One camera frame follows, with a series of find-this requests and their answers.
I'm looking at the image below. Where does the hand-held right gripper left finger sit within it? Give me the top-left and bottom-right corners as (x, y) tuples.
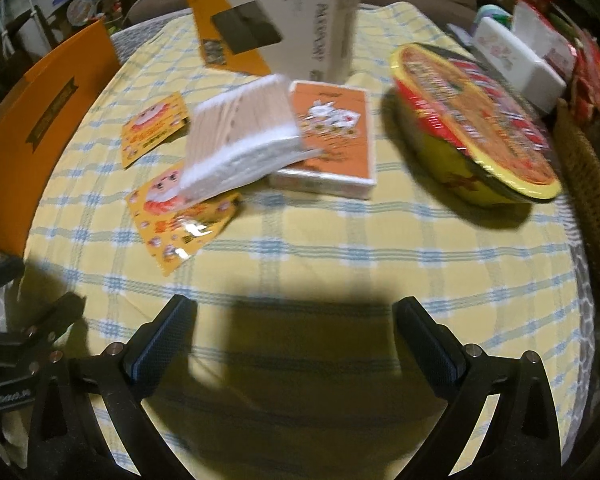
(22, 295), (201, 480)

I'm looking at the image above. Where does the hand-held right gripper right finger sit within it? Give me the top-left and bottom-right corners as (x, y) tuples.
(391, 296), (578, 480)

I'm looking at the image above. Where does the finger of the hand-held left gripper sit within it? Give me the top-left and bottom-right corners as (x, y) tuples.
(9, 291), (87, 357)
(0, 257), (27, 294)

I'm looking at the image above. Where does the orange storage box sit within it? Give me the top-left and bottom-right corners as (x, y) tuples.
(0, 20), (124, 261)

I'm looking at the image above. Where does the orange white hard drive box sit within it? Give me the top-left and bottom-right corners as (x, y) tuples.
(186, 0), (364, 84)

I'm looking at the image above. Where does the orange cartoon sachet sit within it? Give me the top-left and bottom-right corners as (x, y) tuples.
(126, 162), (242, 279)
(120, 91), (192, 170)

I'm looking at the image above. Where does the yellow plaid cloth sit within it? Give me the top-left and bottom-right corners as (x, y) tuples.
(22, 2), (599, 480)

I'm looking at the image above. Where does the orange printed card box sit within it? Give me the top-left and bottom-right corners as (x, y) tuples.
(267, 80), (379, 202)

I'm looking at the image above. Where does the wicker basket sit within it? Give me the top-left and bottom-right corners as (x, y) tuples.
(552, 97), (600, 311)

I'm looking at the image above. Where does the yellow instant noodle bowl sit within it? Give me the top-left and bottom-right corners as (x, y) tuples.
(389, 42), (565, 209)

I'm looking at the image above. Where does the cotton swab pack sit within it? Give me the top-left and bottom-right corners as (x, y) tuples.
(182, 74), (322, 204)

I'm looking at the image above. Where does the round colourful tin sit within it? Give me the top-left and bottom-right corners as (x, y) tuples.
(66, 0), (101, 24)

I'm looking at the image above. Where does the white tissue box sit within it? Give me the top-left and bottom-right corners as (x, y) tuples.
(472, 16), (569, 114)

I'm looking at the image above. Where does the red white packet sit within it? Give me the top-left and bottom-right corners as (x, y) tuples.
(512, 0), (579, 81)

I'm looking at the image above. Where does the purple green round toy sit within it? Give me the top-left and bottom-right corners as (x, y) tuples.
(475, 4), (514, 32)

